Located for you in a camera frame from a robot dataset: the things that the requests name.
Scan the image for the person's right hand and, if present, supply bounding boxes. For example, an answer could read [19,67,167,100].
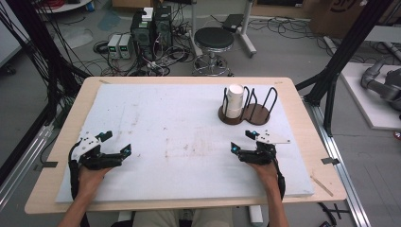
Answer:
[247,162,281,191]

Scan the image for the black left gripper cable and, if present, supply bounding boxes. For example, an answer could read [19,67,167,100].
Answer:
[68,140,84,201]

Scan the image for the thin wooden stick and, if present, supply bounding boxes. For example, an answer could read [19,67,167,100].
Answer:
[309,175,335,198]

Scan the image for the small white box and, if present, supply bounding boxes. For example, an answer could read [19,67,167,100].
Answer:
[141,6,155,23]

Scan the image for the brown cardboard box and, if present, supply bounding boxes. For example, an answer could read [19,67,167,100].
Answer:
[309,0,392,40]

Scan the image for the black round stool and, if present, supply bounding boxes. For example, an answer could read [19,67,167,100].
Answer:
[192,26,236,77]

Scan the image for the aluminium rail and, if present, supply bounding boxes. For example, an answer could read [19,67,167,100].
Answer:
[303,99,373,227]
[0,125,54,210]

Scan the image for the black floor cable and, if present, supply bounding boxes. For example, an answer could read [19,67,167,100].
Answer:
[317,201,352,227]

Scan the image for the white platform board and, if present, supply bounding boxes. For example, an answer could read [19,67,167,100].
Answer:
[340,61,401,131]

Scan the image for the white table foot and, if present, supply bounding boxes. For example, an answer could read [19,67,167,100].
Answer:
[248,205,264,227]

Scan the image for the person's left leg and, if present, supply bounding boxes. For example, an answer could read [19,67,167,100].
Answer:
[131,208,181,227]

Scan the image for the person's left hand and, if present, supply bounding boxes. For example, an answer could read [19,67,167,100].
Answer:
[78,166,113,199]

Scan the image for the tangle of floor cables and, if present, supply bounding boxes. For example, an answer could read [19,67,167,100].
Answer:
[92,29,197,78]

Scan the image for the flat black device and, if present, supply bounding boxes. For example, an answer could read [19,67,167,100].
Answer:
[221,13,246,33]

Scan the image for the person's leg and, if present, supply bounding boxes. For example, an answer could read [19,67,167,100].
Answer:
[191,207,235,227]
[131,208,181,227]

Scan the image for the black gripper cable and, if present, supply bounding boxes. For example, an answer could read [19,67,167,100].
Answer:
[271,155,288,201]
[68,140,84,201]

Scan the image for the black computer tower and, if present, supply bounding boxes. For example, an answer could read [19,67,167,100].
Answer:
[130,10,156,61]
[153,5,174,49]

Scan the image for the brown cup holder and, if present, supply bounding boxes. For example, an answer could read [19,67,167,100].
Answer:
[218,85,279,127]

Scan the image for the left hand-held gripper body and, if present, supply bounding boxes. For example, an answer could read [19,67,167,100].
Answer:
[76,131,125,171]

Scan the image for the black tape piece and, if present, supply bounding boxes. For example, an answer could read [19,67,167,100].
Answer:
[321,156,341,166]
[33,161,59,172]

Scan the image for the grey bench power supply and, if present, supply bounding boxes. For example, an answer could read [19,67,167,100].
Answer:
[118,33,133,61]
[107,33,123,60]

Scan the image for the white cloth table mat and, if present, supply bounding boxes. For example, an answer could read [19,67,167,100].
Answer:
[54,82,316,204]

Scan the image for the white round table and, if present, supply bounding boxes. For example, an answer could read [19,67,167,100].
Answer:
[35,0,93,14]

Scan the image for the black metal frame with cables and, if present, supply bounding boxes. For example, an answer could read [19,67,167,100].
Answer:
[0,0,93,187]

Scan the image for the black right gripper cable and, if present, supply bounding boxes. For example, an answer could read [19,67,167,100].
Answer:
[271,155,288,201]

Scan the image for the person's right leg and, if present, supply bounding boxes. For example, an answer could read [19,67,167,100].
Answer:
[191,207,235,227]

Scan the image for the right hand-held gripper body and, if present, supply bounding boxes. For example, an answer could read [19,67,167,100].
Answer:
[238,129,292,166]

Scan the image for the stack of white paper cups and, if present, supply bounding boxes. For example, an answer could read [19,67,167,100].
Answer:
[221,82,246,120]

